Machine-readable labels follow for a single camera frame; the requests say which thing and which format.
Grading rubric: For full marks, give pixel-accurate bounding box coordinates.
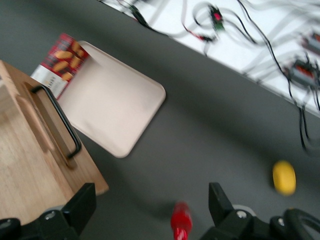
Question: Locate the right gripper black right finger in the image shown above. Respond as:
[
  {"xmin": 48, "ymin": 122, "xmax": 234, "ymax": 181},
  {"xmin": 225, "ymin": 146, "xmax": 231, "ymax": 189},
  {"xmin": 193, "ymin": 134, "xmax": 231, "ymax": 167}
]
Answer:
[{"xmin": 201, "ymin": 182, "xmax": 255, "ymax": 240}]

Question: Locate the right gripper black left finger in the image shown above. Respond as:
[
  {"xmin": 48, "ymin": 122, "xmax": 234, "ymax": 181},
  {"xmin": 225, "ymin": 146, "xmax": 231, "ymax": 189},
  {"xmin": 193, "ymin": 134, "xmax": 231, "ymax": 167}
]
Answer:
[{"xmin": 36, "ymin": 182, "xmax": 98, "ymax": 240}]

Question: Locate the long black metal drawer handle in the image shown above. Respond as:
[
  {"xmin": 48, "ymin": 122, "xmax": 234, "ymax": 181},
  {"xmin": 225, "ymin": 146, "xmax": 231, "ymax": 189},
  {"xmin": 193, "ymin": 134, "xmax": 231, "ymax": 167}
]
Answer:
[{"xmin": 29, "ymin": 84, "xmax": 83, "ymax": 159}]

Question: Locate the red bottle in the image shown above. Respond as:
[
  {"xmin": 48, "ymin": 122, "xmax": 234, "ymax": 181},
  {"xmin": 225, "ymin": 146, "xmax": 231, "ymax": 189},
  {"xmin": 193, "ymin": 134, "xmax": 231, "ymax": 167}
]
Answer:
[{"xmin": 170, "ymin": 200, "xmax": 194, "ymax": 240}]

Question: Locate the yellow lemon-shaped object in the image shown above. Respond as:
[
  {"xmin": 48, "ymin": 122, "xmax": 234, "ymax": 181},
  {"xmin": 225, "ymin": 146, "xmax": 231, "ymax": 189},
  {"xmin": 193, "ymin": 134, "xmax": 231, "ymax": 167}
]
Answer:
[{"xmin": 272, "ymin": 160, "xmax": 297, "ymax": 197}]

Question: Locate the beige plastic tray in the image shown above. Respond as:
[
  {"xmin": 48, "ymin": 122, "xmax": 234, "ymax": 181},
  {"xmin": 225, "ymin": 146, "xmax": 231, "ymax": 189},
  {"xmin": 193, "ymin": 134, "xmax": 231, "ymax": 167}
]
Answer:
[{"xmin": 58, "ymin": 40, "xmax": 167, "ymax": 159}]

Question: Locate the red tartan shortbread box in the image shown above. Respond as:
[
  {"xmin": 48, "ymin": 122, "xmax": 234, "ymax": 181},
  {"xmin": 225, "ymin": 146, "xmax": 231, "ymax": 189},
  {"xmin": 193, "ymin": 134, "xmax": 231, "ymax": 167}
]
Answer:
[{"xmin": 30, "ymin": 33, "xmax": 91, "ymax": 101}]

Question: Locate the gray orange electronic module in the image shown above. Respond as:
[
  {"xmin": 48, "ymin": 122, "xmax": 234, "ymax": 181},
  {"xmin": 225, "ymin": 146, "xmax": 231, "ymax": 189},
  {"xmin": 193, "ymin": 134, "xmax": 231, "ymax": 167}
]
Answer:
[
  {"xmin": 286, "ymin": 58, "xmax": 320, "ymax": 88},
  {"xmin": 300, "ymin": 31, "xmax": 320, "ymax": 55}
]

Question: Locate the red green electronic module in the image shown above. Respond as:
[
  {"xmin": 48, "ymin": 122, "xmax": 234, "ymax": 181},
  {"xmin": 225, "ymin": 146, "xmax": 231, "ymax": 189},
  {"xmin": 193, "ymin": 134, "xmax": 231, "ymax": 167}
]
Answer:
[{"xmin": 208, "ymin": 4, "xmax": 226, "ymax": 33}]

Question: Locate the black floor cable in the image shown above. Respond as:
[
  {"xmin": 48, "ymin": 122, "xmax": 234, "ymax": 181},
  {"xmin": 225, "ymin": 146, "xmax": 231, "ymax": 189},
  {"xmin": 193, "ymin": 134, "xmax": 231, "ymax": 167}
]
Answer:
[
  {"xmin": 297, "ymin": 103, "xmax": 310, "ymax": 153},
  {"xmin": 117, "ymin": 0, "xmax": 171, "ymax": 36},
  {"xmin": 303, "ymin": 107, "xmax": 320, "ymax": 151},
  {"xmin": 236, "ymin": 0, "xmax": 259, "ymax": 44}
]

